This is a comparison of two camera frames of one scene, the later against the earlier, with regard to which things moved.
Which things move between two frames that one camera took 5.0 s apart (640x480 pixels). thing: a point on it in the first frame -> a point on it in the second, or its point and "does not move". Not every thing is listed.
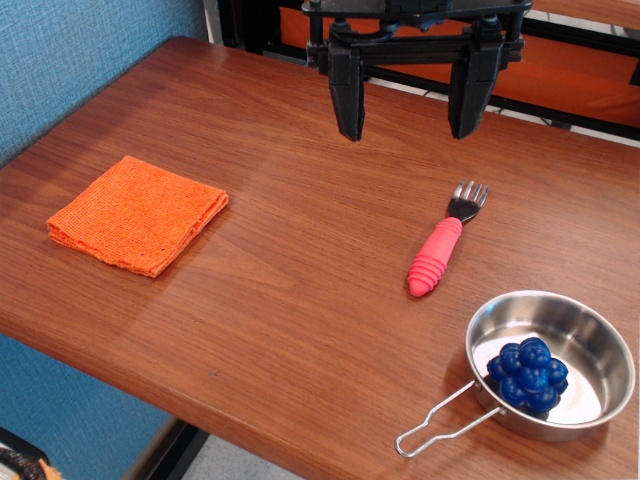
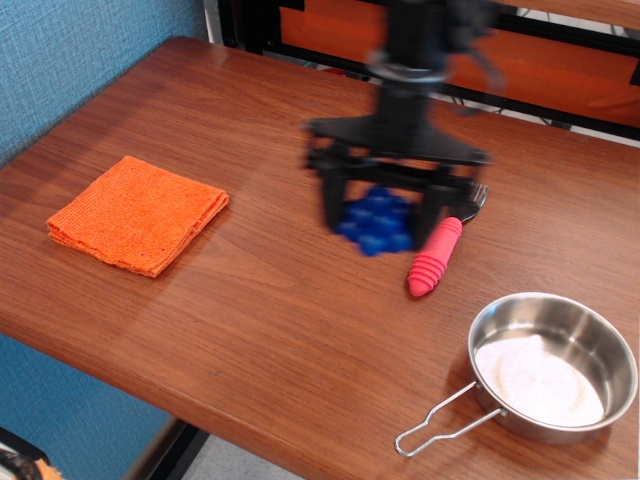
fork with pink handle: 466,199 does not move
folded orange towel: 138,216 does not move
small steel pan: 581,336 does not move
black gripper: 474,36 -> 400,137
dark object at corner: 22,457 does not move
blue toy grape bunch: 529,378 -> 378,223
